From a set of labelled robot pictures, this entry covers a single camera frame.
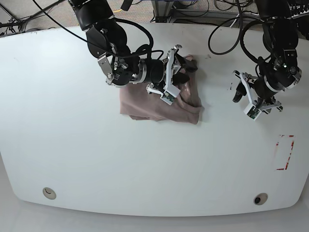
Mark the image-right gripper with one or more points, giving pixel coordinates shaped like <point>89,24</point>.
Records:
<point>273,75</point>

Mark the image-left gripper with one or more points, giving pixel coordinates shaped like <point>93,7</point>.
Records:
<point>150,71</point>

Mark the mauve T-shirt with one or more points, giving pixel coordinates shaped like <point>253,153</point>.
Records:
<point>136,103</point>

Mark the red tape rectangle marker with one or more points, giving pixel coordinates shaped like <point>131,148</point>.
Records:
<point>283,152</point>

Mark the white power strip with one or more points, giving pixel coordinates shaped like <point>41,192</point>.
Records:
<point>297,13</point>

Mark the black tripod on floor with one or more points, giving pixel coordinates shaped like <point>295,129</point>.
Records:
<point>17,25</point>

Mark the image-left white wrist camera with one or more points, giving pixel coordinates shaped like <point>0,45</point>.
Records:
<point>172,67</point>

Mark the aluminium frame stand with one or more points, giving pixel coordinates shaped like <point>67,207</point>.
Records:
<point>162,9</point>

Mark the right table cable grommet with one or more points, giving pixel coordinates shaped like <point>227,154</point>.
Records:
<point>260,199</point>

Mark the table cable grommet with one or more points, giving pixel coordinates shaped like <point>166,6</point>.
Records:
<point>260,199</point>
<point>49,193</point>

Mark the left table cable grommet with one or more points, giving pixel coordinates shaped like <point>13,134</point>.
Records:
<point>49,193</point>

